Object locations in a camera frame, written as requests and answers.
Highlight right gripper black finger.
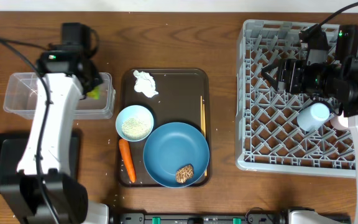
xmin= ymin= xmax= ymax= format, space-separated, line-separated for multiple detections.
xmin=262 ymin=73 xmax=279 ymax=91
xmin=261 ymin=60 xmax=286 ymax=77

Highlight yellow silver snack wrapper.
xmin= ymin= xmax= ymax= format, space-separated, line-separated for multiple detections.
xmin=86 ymin=86 xmax=100 ymax=100

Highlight light blue plastic cup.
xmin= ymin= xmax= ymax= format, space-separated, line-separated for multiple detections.
xmin=296 ymin=103 xmax=331 ymax=132

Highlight white tissue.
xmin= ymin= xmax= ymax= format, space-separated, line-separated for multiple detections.
xmin=133 ymin=70 xmax=158 ymax=98

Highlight light blue small bowl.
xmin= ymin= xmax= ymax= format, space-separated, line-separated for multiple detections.
xmin=116 ymin=105 xmax=154 ymax=142

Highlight white rice grains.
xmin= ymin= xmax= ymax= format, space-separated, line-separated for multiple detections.
xmin=121 ymin=118 xmax=151 ymax=141

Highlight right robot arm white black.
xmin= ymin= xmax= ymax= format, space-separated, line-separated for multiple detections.
xmin=261 ymin=22 xmax=358 ymax=223

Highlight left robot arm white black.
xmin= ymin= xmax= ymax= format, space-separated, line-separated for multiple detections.
xmin=0 ymin=22 xmax=109 ymax=224

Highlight grey dishwasher rack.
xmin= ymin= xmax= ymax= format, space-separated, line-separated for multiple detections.
xmin=236 ymin=20 xmax=356 ymax=178

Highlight pink plastic cup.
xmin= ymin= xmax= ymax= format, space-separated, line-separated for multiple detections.
xmin=330 ymin=115 xmax=349 ymax=131

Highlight clear plastic bin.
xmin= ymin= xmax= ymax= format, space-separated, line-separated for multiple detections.
xmin=3 ymin=72 xmax=116 ymax=119

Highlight wooden chopstick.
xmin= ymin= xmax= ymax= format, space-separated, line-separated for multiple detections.
xmin=200 ymin=96 xmax=204 ymax=134
xmin=202 ymin=104 xmax=208 ymax=177

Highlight orange carrot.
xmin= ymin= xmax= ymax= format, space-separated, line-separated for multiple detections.
xmin=119 ymin=139 xmax=136 ymax=182

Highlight dark blue plate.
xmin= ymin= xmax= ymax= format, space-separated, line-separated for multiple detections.
xmin=143 ymin=122 xmax=210 ymax=188

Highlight black plastic tray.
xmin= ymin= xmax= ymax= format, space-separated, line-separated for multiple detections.
xmin=0 ymin=132 xmax=81 ymax=197

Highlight brown mushroom piece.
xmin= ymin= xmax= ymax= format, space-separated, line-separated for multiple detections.
xmin=175 ymin=164 xmax=194 ymax=184

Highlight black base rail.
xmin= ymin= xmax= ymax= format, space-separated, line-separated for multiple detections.
xmin=110 ymin=212 xmax=352 ymax=224

